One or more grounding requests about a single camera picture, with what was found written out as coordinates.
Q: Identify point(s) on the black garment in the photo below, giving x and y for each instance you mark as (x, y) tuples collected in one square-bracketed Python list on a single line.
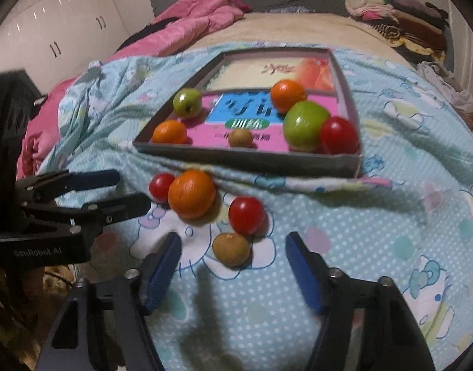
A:
[(143, 34)]

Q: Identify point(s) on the red cherry tomato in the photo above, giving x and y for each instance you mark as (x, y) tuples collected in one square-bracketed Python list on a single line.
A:
[(247, 214), (161, 187), (341, 136)]

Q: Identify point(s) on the brown longan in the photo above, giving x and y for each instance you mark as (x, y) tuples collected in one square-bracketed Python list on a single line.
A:
[(231, 249), (240, 138)]

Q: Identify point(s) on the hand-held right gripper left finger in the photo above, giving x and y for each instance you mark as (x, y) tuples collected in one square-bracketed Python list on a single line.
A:
[(163, 270)]

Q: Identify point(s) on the pile of folded clothes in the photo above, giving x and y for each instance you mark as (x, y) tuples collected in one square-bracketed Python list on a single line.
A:
[(414, 27)]

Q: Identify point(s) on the white wardrobe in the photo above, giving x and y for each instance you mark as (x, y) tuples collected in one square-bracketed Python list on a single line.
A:
[(47, 19)]

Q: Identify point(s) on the cream and orange book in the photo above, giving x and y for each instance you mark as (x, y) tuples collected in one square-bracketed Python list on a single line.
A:
[(244, 71)]

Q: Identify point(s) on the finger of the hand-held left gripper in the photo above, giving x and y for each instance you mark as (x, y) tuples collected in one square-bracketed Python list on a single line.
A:
[(120, 206), (97, 179)]

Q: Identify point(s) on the cream curtain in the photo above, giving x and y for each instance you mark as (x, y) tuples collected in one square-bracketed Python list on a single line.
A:
[(472, 65)]

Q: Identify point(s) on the pink book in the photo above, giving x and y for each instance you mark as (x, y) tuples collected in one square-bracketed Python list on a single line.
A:
[(205, 131)]

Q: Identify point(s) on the pink quilt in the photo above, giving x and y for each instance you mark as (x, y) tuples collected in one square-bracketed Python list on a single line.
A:
[(190, 19)]

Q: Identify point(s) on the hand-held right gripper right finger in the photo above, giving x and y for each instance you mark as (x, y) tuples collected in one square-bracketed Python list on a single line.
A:
[(304, 274)]

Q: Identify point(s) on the large green apple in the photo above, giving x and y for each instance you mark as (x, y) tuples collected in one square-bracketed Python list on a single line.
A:
[(304, 125)]

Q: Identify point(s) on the small green apple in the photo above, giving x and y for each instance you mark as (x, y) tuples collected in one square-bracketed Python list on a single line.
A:
[(187, 102)]

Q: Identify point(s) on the blue patterned cloth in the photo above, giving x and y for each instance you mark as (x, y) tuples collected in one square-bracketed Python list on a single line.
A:
[(290, 9)]

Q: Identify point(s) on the blue cartoon print quilt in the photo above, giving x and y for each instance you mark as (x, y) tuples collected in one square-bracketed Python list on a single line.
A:
[(395, 201)]

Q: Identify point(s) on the small orange tangerine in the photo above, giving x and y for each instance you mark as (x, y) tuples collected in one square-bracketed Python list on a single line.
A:
[(169, 132)]

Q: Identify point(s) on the beige blanket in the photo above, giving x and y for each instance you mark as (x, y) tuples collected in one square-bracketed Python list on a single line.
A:
[(317, 31)]

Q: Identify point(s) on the pink patterned bag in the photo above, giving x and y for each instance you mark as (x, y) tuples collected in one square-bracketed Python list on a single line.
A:
[(466, 110)]

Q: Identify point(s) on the grey cardboard box tray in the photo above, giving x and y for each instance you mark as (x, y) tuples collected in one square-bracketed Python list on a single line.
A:
[(240, 160)]

